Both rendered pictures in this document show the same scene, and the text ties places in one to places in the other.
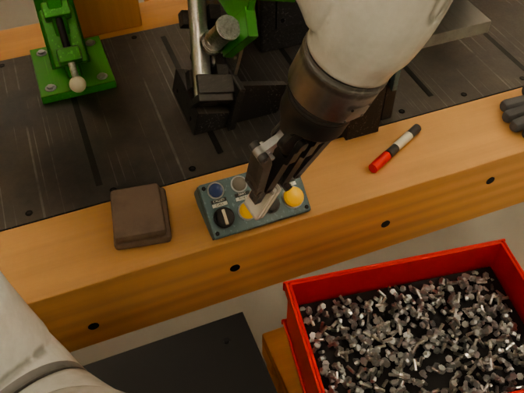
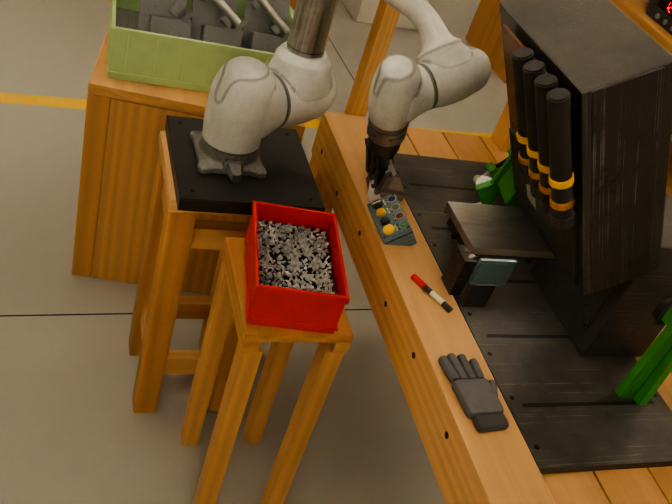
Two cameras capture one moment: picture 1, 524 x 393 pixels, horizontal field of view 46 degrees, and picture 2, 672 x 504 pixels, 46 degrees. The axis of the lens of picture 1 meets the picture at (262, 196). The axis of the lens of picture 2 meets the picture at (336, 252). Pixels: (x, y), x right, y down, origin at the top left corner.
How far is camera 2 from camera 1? 1.75 m
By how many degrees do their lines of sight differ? 60
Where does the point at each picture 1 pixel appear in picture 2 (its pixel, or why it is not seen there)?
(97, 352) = (382, 361)
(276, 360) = not seen: hidden behind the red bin
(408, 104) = (476, 320)
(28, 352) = (291, 83)
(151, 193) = (396, 187)
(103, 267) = (356, 174)
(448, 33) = (461, 228)
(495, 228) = not seen: outside the picture
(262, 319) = (402, 470)
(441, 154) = (426, 314)
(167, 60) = not seen: hidden behind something
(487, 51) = (546, 393)
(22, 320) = (301, 79)
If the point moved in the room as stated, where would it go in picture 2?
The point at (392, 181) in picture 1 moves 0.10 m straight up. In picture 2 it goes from (404, 284) to (418, 252)
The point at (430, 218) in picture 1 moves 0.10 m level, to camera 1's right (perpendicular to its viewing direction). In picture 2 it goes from (392, 338) to (390, 368)
